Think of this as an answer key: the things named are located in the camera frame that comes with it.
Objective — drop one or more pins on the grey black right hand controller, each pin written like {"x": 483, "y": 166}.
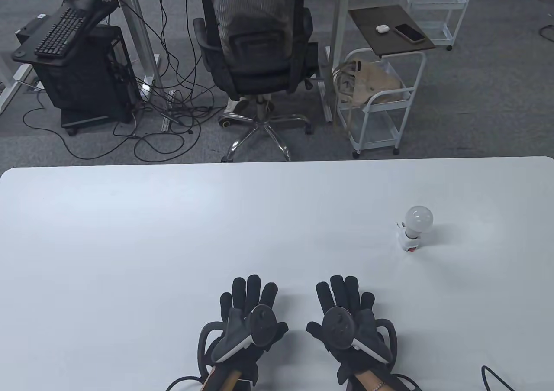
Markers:
{"x": 338, "y": 328}

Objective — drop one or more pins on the person's right hand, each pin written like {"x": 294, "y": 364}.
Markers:
{"x": 342, "y": 293}

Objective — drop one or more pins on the white desk foot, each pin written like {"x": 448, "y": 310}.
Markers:
{"x": 11, "y": 92}

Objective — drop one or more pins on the white earbuds case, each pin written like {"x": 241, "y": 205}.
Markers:
{"x": 382, "y": 29}

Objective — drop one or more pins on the black computer tower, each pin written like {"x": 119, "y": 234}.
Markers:
{"x": 82, "y": 83}

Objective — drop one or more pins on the beige cloth bag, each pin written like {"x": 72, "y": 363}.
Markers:
{"x": 376, "y": 79}

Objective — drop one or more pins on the white light bulb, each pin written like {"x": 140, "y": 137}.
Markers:
{"x": 419, "y": 218}

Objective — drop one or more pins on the black smartphone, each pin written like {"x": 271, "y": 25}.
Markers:
{"x": 409, "y": 33}

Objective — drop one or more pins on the grey black hand controller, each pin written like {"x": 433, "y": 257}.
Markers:
{"x": 338, "y": 328}
{"x": 262, "y": 324}

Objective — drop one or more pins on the person's right forearm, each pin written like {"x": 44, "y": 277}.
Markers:
{"x": 368, "y": 382}

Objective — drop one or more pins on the person's left hand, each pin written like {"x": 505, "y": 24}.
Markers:
{"x": 253, "y": 291}

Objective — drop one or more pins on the white standing desk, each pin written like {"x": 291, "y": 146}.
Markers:
{"x": 338, "y": 18}
{"x": 144, "y": 29}

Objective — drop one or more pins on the white plug-in socket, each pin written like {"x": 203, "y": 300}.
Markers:
{"x": 409, "y": 242}

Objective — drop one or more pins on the black keyboard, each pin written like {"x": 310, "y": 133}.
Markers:
{"x": 62, "y": 33}

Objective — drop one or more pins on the grey black left hand controller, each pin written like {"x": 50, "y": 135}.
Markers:
{"x": 262, "y": 324}

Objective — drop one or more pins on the dark brown wooden board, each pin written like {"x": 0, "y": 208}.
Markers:
{"x": 385, "y": 42}

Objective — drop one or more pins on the black mesh office chair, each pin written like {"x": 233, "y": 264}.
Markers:
{"x": 259, "y": 57}

